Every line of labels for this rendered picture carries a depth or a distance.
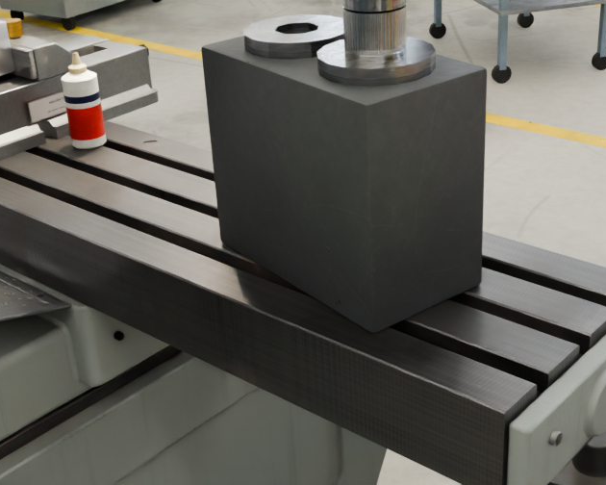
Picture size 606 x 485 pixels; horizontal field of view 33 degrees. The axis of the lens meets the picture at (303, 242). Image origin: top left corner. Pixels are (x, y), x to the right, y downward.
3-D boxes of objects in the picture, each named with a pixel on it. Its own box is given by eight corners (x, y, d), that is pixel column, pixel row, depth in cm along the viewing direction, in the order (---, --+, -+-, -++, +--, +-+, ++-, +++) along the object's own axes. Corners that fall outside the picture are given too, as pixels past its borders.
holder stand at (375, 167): (321, 204, 100) (311, 3, 91) (484, 284, 84) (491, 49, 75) (218, 242, 94) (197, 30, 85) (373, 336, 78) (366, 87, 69)
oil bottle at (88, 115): (92, 135, 122) (78, 45, 117) (113, 141, 119) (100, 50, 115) (64, 145, 119) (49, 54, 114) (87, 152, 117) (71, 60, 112)
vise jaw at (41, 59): (15, 55, 130) (10, 24, 128) (74, 70, 122) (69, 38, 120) (-25, 66, 126) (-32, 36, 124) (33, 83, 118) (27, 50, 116)
